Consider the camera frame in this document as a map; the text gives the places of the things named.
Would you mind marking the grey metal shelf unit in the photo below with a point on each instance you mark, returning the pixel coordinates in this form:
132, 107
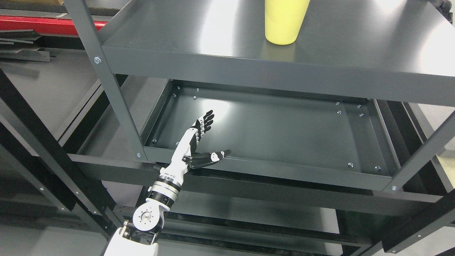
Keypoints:
325, 137

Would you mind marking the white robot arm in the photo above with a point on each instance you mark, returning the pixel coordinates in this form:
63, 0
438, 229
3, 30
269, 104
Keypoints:
138, 236

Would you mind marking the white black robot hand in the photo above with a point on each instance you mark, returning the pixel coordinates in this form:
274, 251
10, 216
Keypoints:
186, 158

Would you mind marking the yellow plastic cup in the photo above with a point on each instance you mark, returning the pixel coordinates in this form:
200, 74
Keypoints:
283, 20

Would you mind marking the black metal shelf rack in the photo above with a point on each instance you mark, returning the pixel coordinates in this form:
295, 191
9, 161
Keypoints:
39, 101

